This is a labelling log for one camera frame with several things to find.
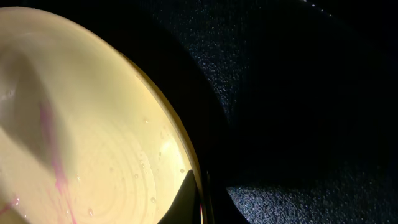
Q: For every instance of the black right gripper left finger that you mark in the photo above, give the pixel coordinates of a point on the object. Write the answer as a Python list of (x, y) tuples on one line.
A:
[(185, 208)]

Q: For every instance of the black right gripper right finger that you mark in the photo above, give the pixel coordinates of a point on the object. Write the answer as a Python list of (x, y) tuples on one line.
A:
[(220, 208)]

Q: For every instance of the yellow plate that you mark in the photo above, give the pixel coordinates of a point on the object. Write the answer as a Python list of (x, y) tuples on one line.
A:
[(86, 136)]

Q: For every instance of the round black tray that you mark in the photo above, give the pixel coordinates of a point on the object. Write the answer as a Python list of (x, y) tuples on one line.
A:
[(292, 105)]

